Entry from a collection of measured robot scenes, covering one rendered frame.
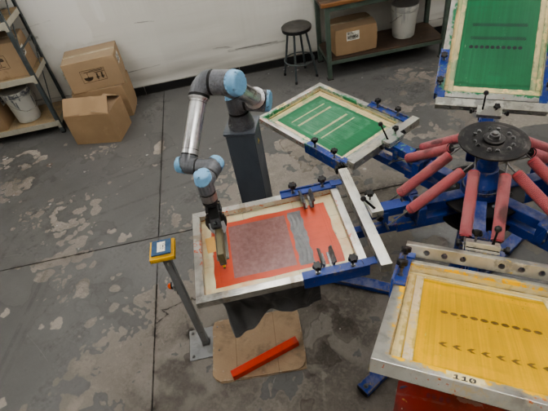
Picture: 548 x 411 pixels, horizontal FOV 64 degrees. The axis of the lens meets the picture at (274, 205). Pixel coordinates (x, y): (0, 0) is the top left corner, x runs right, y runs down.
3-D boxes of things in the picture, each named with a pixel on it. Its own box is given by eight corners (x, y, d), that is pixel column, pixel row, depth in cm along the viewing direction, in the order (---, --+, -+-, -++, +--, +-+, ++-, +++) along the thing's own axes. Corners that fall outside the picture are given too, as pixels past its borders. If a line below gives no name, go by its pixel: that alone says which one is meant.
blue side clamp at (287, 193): (282, 206, 236) (280, 196, 231) (280, 200, 240) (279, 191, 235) (336, 194, 237) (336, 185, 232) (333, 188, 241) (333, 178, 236)
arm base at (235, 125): (231, 117, 259) (227, 103, 252) (256, 117, 256) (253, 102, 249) (226, 132, 248) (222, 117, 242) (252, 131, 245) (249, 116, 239)
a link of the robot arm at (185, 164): (186, 64, 197) (169, 170, 194) (208, 64, 194) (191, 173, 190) (197, 74, 208) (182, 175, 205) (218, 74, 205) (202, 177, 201)
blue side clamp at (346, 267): (304, 289, 196) (303, 280, 191) (302, 280, 199) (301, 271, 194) (369, 274, 196) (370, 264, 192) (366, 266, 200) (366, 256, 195)
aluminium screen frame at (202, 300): (197, 309, 194) (196, 304, 191) (193, 218, 237) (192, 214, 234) (369, 271, 196) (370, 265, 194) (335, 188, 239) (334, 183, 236)
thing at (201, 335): (190, 361, 280) (139, 269, 215) (189, 331, 296) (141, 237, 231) (223, 354, 281) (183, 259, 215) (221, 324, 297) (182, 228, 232)
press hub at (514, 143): (435, 337, 270) (475, 167, 178) (410, 287, 298) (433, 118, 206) (496, 324, 271) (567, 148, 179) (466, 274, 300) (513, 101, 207)
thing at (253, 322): (238, 338, 228) (220, 291, 199) (237, 333, 231) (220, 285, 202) (324, 320, 230) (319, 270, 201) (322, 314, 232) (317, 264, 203)
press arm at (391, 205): (369, 220, 213) (369, 214, 210) (364, 212, 218) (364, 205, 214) (403, 213, 214) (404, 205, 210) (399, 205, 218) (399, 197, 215)
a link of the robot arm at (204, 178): (214, 166, 185) (205, 179, 180) (219, 186, 193) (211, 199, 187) (196, 165, 188) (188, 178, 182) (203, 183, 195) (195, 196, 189)
